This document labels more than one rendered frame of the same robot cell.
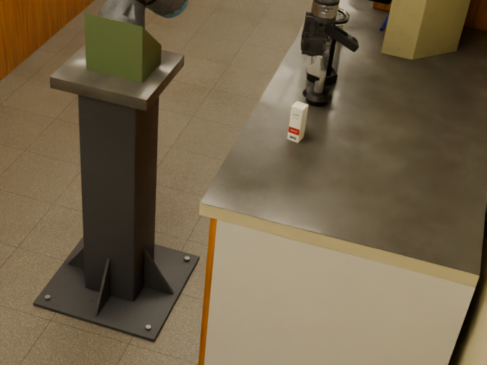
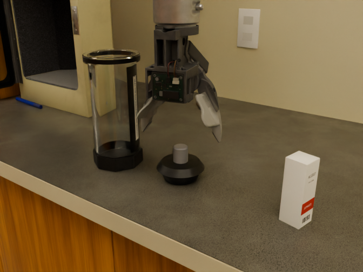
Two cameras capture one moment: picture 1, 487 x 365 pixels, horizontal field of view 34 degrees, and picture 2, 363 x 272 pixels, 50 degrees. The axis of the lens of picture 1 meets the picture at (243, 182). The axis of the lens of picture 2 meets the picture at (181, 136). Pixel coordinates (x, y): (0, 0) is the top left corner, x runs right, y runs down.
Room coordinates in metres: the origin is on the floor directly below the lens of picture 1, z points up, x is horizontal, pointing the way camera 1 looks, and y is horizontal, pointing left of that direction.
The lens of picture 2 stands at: (1.90, 0.42, 1.29)
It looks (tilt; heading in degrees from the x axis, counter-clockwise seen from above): 22 degrees down; 293
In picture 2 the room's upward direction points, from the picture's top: straight up
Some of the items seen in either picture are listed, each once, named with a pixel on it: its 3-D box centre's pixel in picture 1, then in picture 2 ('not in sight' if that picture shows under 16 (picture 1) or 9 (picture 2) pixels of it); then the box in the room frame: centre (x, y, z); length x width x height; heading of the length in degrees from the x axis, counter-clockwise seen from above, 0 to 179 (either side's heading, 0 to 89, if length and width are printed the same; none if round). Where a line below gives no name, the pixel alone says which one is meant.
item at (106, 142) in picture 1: (119, 188); not in sight; (2.25, 0.43, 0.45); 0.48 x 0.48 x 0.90; 77
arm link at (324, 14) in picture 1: (325, 8); (178, 12); (2.16, -0.18, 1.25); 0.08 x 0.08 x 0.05
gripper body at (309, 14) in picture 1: (318, 33); (175, 63); (2.16, -0.17, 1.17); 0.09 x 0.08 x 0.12; 92
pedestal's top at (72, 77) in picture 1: (119, 70); not in sight; (2.25, 0.43, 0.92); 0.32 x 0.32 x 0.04; 77
